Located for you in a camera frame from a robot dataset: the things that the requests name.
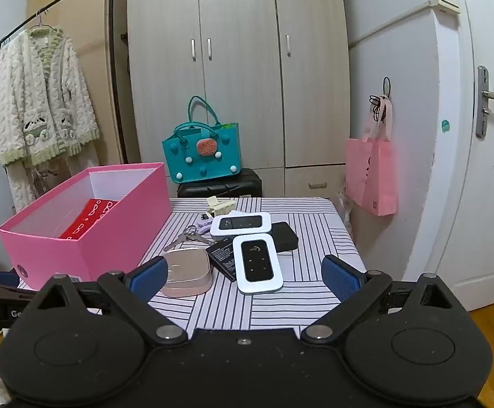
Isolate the striped tablecloth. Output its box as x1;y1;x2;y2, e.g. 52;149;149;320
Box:
18;198;367;332

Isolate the white fluffy robe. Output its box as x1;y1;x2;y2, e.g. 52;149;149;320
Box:
0;25;100;213

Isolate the beige wardrobe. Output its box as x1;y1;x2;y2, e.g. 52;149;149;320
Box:
127;0;352;198

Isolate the white router with round logo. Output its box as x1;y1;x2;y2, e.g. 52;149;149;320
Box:
232;235;284;295

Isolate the pink shopping bag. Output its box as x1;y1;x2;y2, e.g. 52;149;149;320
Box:
344;96;398;217

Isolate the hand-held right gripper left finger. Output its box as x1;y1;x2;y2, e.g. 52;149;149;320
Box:
30;256;188;347

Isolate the silver rounded tin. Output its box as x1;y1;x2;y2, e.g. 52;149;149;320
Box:
160;248;214;299

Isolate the black battery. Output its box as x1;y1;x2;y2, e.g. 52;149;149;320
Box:
205;238;239;282

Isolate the white plastic bag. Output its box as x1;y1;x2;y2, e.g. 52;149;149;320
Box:
336;191;353;227

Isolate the white door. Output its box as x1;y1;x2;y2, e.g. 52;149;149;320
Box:
425;0;494;312

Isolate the bunch of metal keys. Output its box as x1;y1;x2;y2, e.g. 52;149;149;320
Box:
163;225;214;252

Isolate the teal felt handbag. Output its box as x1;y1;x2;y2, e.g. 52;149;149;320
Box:
162;96;241;181

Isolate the black clothes rack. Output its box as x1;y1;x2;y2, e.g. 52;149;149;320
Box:
0;0;129;166

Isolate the white refrigerator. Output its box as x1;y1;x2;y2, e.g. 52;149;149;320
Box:
342;0;441;283

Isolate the black suitcase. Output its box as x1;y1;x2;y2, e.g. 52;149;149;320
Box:
176;168;263;199

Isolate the metal door handle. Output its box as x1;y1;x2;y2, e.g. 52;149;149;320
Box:
476;66;494;139

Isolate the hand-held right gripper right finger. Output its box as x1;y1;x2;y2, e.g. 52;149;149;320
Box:
301;255;458;346

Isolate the pink cardboard box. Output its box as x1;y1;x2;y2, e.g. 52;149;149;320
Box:
0;162;172;292

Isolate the black back cover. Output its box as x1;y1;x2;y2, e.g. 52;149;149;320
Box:
270;221;299;252

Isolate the white router with signal symbol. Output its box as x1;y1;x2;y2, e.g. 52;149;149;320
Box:
210;212;273;239

